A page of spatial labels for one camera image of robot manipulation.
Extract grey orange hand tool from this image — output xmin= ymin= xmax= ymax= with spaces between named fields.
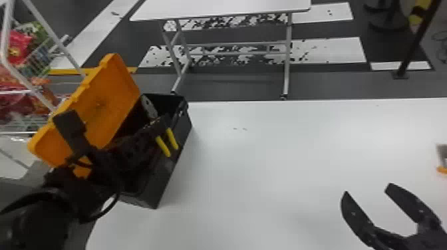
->
xmin=435 ymin=143 xmax=447 ymax=175

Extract red snack packet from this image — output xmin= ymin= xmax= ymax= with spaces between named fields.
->
xmin=7 ymin=29 xmax=35 ymax=66

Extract white wire rack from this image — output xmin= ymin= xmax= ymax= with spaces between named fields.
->
xmin=0 ymin=0 xmax=86 ymax=169

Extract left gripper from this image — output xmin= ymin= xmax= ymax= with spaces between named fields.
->
xmin=99 ymin=122 xmax=162 ymax=180

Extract yellow black striped post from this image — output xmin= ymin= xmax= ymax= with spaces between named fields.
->
xmin=392 ymin=0 xmax=443 ymax=80

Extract black tool box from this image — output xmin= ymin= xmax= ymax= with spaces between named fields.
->
xmin=27 ymin=53 xmax=193 ymax=210

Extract black cable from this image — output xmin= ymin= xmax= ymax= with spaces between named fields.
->
xmin=79 ymin=188 xmax=122 ymax=224

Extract white side table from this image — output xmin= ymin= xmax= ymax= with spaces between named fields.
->
xmin=129 ymin=0 xmax=313 ymax=101

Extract green snack packet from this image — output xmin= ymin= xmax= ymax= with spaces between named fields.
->
xmin=20 ymin=21 xmax=51 ymax=43

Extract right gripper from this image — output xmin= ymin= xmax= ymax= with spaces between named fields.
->
xmin=340 ymin=182 xmax=447 ymax=250

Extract yellow handled pliers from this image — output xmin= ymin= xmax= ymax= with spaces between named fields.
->
xmin=140 ymin=94 xmax=180 ymax=159

